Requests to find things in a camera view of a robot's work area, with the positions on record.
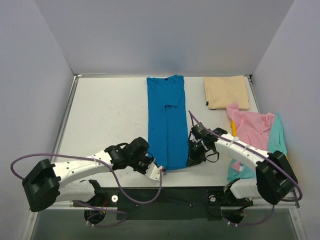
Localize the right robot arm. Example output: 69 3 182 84
187 123 298 205

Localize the aluminium front rail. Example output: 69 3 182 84
29 194 300 210

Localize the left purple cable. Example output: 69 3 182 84
10 152 167 228

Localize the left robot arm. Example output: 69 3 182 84
22 137 162 213

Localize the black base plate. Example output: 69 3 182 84
73 186 253 224

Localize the pink t shirt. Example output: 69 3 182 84
226 101 277 173

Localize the yellow plastic tray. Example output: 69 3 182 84
231 120 237 137

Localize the mint green t shirt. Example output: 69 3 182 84
226 112 288 182

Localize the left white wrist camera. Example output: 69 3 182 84
144 162 164 182

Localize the folded beige t shirt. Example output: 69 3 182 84
203 75 250 110

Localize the blue t shirt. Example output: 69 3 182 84
146 75 189 171

